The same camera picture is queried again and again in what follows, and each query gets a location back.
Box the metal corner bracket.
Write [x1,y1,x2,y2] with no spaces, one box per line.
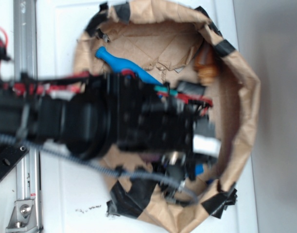
[5,199,38,233]

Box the orange seashell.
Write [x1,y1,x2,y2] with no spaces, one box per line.
[194,47,219,86]

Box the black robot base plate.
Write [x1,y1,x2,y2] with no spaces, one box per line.
[0,143,29,182]

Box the blue sponge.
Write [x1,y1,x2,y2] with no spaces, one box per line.
[194,164,204,176]

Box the black square box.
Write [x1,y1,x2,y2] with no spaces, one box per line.
[176,81,206,96]

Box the brown paper bag bin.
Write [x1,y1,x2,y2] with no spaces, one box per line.
[73,0,261,233]

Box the blue plastic bottle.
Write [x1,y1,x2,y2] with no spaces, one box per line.
[95,47,162,85]

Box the aluminium rail frame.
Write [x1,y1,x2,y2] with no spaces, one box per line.
[14,0,43,233]

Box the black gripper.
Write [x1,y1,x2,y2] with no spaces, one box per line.
[116,75,221,159]

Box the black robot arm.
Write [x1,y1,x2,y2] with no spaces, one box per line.
[0,73,221,159]

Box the grey braided cable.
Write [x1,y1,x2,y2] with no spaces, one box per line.
[0,133,200,206]

